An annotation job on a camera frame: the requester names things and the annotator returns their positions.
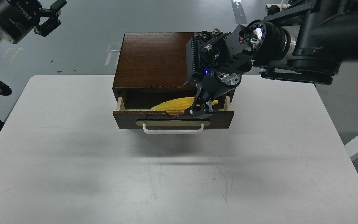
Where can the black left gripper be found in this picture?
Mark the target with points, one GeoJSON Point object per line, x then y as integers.
{"type": "Point", "coordinates": [18, 17]}

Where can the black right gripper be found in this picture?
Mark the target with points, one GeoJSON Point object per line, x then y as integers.
{"type": "Point", "coordinates": [216, 61]}

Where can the yellow corn cob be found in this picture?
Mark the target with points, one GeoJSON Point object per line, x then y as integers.
{"type": "Point", "coordinates": [175, 106]}

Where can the wooden drawer with white handle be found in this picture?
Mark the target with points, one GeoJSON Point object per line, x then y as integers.
{"type": "Point", "coordinates": [159, 122]}

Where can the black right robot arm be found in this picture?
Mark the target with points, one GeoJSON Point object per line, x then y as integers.
{"type": "Point", "coordinates": [306, 42]}

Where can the dark wooden drawer cabinet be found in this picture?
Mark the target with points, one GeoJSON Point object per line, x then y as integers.
{"type": "Point", "coordinates": [151, 69]}

